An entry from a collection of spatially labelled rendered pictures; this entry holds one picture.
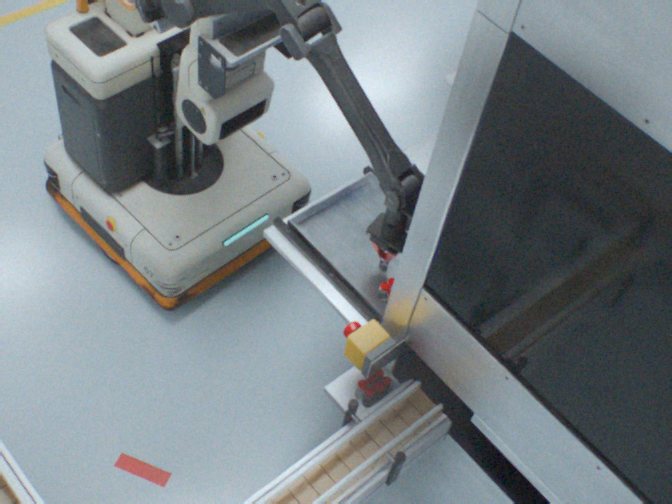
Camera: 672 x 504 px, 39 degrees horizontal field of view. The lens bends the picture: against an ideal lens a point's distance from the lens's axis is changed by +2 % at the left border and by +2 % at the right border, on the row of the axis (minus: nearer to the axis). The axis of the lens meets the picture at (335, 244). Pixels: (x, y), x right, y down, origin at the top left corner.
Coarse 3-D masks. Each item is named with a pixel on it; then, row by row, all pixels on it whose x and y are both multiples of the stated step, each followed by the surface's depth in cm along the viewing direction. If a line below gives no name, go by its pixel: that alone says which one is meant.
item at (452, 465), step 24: (432, 384) 198; (456, 408) 195; (456, 432) 192; (480, 432) 193; (432, 456) 203; (456, 456) 193; (480, 456) 190; (504, 456) 190; (408, 480) 218; (432, 480) 208; (456, 480) 199; (480, 480) 190; (504, 480) 187
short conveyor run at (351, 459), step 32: (416, 384) 187; (352, 416) 182; (384, 416) 187; (416, 416) 187; (320, 448) 180; (352, 448) 182; (384, 448) 178; (416, 448) 183; (288, 480) 172; (320, 480) 177; (352, 480) 175; (384, 480) 182
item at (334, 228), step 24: (336, 192) 223; (360, 192) 228; (312, 216) 222; (336, 216) 223; (360, 216) 223; (312, 240) 217; (336, 240) 218; (360, 240) 219; (336, 264) 214; (360, 264) 215; (360, 288) 211; (384, 312) 207
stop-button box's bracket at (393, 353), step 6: (402, 342) 187; (396, 348) 187; (384, 354) 184; (390, 354) 187; (396, 354) 189; (378, 360) 184; (384, 360) 187; (390, 360) 189; (372, 366) 184; (378, 366) 187; (372, 372) 187; (366, 378) 187
